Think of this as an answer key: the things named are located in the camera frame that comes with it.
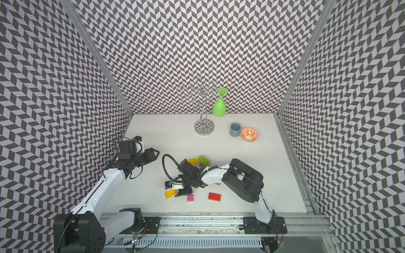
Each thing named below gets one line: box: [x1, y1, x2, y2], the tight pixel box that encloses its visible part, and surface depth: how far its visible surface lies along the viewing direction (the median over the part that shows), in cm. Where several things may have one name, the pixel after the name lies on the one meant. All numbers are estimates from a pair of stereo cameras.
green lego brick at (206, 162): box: [201, 158, 211, 167], surface depth 90 cm
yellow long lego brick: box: [164, 189, 178, 200], surface depth 83 cm
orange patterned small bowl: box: [240, 127, 259, 142], surface depth 105 cm
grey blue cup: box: [229, 122, 242, 138], surface depth 107 cm
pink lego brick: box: [187, 193, 195, 202], surface depth 82 cm
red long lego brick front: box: [207, 192, 221, 202], surface depth 82 cm
